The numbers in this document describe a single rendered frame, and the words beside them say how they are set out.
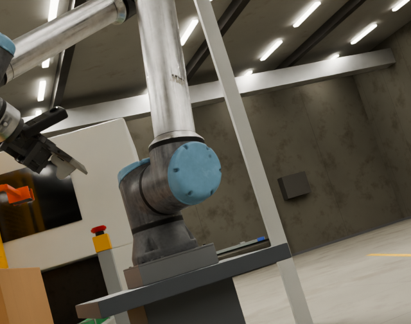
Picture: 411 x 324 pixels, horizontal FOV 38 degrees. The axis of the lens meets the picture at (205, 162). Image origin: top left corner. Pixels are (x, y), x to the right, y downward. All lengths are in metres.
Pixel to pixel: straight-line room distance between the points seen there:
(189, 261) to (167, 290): 0.19
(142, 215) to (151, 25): 0.51
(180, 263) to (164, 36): 0.61
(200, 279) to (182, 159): 0.30
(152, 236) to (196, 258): 0.13
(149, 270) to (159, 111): 0.41
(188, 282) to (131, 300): 0.14
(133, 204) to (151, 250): 0.13
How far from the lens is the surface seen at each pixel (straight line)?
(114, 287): 2.66
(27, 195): 2.48
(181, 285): 1.43
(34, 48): 1.61
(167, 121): 1.54
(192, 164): 1.48
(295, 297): 5.00
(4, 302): 2.24
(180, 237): 1.62
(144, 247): 1.62
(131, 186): 1.63
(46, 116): 1.45
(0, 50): 1.42
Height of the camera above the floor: 0.77
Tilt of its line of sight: 9 degrees up
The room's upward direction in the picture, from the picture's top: 17 degrees counter-clockwise
